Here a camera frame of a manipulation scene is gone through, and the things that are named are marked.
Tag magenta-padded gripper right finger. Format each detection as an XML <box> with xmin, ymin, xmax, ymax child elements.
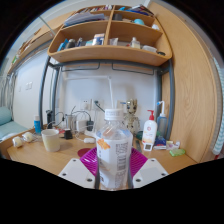
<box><xmin>129</xmin><ymin>147</ymin><xmax>169</xmax><ymax>190</ymax></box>

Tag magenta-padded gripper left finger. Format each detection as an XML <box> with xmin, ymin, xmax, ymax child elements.
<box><xmin>58</xmin><ymin>147</ymin><xmax>101</xmax><ymax>190</ymax></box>

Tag clear plastic water bottle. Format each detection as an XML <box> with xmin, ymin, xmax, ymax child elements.
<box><xmin>95</xmin><ymin>108</ymin><xmax>134</xmax><ymax>192</ymax></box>

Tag small white square device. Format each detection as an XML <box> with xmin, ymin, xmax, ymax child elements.
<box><xmin>142</xmin><ymin>141</ymin><xmax>154</xmax><ymax>153</ymax></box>

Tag small blue box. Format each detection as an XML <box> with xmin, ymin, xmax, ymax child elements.
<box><xmin>153</xmin><ymin>135</ymin><xmax>168</xmax><ymax>150</ymax></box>

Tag green flat item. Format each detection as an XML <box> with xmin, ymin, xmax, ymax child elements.
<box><xmin>169</xmin><ymin>148</ymin><xmax>186</xmax><ymax>158</ymax></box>

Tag small black cube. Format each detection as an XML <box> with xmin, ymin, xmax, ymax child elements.
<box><xmin>63</xmin><ymin>128</ymin><xmax>74</xmax><ymax>140</ymax></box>

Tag cream white cup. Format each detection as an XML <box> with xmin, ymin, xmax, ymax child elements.
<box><xmin>40</xmin><ymin>128</ymin><xmax>61</xmax><ymax>153</ymax></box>

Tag white pump bottle red top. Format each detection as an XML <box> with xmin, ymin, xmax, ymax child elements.
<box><xmin>141</xmin><ymin>109</ymin><xmax>158</xmax><ymax>145</ymax></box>

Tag white charger block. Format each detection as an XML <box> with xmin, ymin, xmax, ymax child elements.
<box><xmin>75</xmin><ymin>119</ymin><xmax>88</xmax><ymax>133</ymax></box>

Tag black plug adapter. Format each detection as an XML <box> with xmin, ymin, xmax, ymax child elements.
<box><xmin>86</xmin><ymin>120</ymin><xmax>95</xmax><ymax>132</ymax></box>

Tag metal cup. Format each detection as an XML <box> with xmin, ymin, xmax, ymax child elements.
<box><xmin>65</xmin><ymin>113</ymin><xmax>78</xmax><ymax>133</ymax></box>

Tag wooden tree figurine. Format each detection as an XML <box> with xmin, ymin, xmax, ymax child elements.
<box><xmin>123</xmin><ymin>98</ymin><xmax>141</xmax><ymax>136</ymax></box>

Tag black electric shaver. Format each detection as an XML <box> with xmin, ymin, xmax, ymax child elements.
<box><xmin>45</xmin><ymin>109</ymin><xmax>54</xmax><ymax>129</ymax></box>

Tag blue tube with white cap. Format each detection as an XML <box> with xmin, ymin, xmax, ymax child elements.
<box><xmin>33</xmin><ymin>115</ymin><xmax>42</xmax><ymax>136</ymax></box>

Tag light teal bed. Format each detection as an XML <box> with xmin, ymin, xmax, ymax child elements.
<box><xmin>0</xmin><ymin>120</ymin><xmax>29</xmax><ymax>141</ymax></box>

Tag white desk lamp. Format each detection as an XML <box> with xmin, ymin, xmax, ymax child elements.
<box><xmin>63</xmin><ymin>74</ymin><xmax>115</xmax><ymax>111</ymax></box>

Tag teal cushion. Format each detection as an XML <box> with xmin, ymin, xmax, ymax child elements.
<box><xmin>0</xmin><ymin>105</ymin><xmax>14</xmax><ymax>127</ymax></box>

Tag wooden shelf unit with items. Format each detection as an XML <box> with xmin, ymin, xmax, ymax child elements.
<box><xmin>47</xmin><ymin>3</ymin><xmax>173</xmax><ymax>67</ymax></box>

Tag white wall socket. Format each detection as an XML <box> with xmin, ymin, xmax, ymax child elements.
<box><xmin>93</xmin><ymin>99</ymin><xmax>105</xmax><ymax>111</ymax></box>
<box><xmin>81</xmin><ymin>98</ymin><xmax>93</xmax><ymax>111</ymax></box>

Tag white wall-mounted box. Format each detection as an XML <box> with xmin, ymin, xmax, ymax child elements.
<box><xmin>116</xmin><ymin>99</ymin><xmax>128</xmax><ymax>113</ymax></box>

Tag grey metal desk frame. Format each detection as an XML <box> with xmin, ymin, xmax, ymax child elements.
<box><xmin>38</xmin><ymin>54</ymin><xmax>176</xmax><ymax>141</ymax></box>

